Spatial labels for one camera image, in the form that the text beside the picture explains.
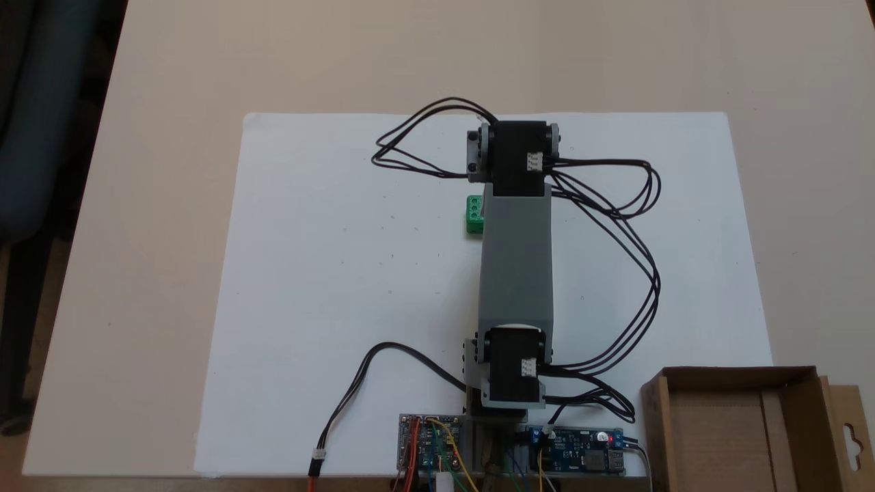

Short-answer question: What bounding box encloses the white paper sheet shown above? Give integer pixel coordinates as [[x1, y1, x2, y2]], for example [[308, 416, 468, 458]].
[[193, 111, 775, 479]]

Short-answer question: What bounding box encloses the metal table clamp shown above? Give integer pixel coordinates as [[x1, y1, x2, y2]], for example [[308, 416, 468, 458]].
[[481, 437, 504, 480]]

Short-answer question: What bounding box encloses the blue circuit board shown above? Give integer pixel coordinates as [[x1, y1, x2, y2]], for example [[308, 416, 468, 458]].
[[517, 424, 627, 476]]

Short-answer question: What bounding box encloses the brown cardboard box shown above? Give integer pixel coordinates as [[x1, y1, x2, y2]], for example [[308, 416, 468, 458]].
[[641, 366, 875, 492]]

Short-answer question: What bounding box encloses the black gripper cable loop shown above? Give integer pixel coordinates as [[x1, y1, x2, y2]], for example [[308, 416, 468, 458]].
[[371, 96, 500, 180]]

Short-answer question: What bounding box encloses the black cable with white connector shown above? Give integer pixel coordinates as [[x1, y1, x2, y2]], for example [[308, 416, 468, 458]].
[[307, 341, 472, 492]]

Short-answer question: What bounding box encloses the yellow wire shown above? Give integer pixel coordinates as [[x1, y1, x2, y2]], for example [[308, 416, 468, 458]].
[[427, 418, 476, 492]]

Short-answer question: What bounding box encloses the circuit board with coloured wires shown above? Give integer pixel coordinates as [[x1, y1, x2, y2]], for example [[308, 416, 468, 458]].
[[398, 413, 464, 474]]

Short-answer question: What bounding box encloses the orange red wire bundle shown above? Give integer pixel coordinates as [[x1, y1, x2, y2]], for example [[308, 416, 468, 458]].
[[392, 420, 420, 492]]

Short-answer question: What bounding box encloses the black elbow cable loop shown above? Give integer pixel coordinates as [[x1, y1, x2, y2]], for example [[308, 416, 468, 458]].
[[546, 157, 662, 375]]

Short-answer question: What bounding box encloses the black shoulder cable loop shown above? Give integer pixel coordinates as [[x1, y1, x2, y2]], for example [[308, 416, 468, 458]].
[[540, 381, 637, 425]]

